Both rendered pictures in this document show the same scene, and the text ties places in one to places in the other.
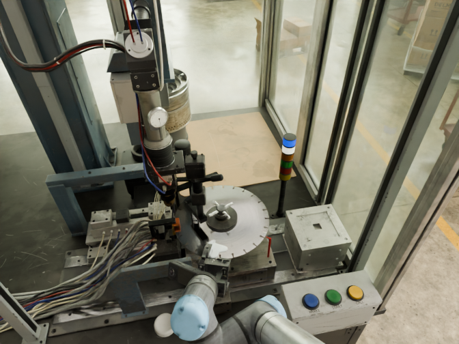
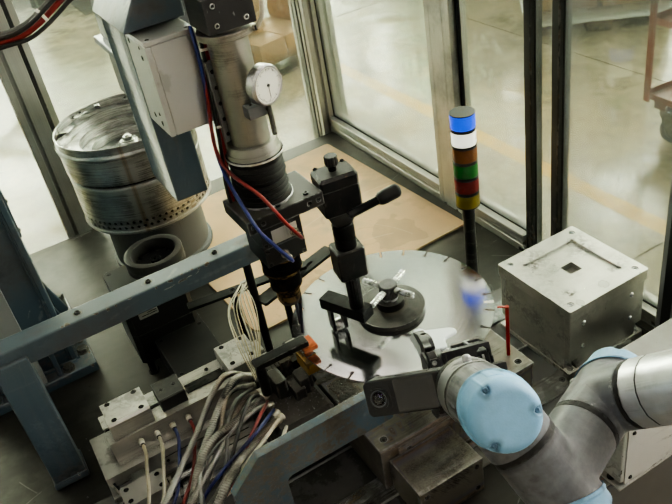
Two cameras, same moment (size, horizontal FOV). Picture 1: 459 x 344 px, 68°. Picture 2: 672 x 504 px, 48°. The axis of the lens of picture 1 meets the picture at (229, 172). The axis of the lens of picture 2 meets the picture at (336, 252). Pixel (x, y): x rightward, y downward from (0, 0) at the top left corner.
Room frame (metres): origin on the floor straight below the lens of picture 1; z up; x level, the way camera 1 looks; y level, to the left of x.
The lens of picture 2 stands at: (-0.15, 0.34, 1.75)
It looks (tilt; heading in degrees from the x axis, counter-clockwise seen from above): 35 degrees down; 346
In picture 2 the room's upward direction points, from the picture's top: 11 degrees counter-clockwise
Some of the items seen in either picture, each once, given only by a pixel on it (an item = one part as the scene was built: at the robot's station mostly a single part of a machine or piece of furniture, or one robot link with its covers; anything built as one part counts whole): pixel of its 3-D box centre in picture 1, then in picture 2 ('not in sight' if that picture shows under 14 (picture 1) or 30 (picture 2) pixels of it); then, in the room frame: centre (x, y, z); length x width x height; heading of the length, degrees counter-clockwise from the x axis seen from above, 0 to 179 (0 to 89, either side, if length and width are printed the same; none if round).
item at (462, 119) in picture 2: (289, 140); (462, 119); (0.95, -0.21, 1.14); 0.05 x 0.04 x 0.03; 10
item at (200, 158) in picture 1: (197, 179); (341, 218); (0.73, 0.10, 1.17); 0.06 x 0.05 x 0.20; 91
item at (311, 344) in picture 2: (164, 227); (287, 364); (0.73, 0.22, 0.95); 0.10 x 0.03 x 0.07; 100
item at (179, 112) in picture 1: (161, 112); (145, 188); (1.49, 0.34, 0.93); 0.31 x 0.31 x 0.36
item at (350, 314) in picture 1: (326, 304); (661, 392); (0.51, -0.30, 0.82); 0.28 x 0.11 x 0.15; 100
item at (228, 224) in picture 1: (221, 216); (390, 303); (0.77, 0.03, 0.96); 0.11 x 0.11 x 0.03
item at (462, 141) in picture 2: (288, 147); (463, 135); (0.95, -0.21, 1.11); 0.05 x 0.04 x 0.03; 10
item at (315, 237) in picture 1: (313, 239); (570, 299); (0.77, -0.31, 0.82); 0.18 x 0.18 x 0.15; 10
